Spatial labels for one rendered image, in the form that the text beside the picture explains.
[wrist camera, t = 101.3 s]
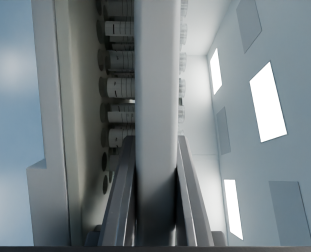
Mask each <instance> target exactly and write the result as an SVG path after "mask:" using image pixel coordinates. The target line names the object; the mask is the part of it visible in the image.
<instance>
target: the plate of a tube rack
mask: <svg viewBox="0 0 311 252"><path fill-rule="evenodd" d="M180 17H181V0H134V83H135V174H136V246H175V231H176V184H177V145H178V103H179V60H180Z"/></svg>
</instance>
